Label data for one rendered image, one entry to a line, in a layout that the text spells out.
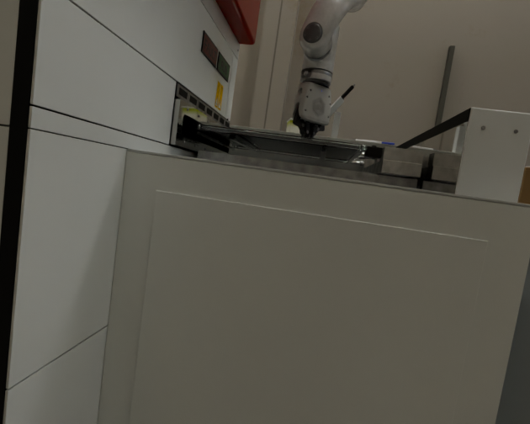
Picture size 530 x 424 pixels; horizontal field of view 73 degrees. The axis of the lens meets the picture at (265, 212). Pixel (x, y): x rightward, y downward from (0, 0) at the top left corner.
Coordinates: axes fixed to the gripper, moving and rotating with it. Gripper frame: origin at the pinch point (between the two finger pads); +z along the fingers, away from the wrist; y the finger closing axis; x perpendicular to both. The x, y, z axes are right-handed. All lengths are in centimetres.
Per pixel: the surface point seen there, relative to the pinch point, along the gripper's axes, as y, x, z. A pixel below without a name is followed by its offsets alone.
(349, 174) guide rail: -3.9, -20.9, 7.9
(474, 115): -6.7, -47.0, -2.7
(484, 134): -5.1, -48.4, -0.1
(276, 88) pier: 133, 212, -75
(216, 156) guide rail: -26.3, 0.1, 8.1
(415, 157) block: 3.4, -31.4, 2.8
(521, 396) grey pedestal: 34, -49, 52
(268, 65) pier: 125, 219, -96
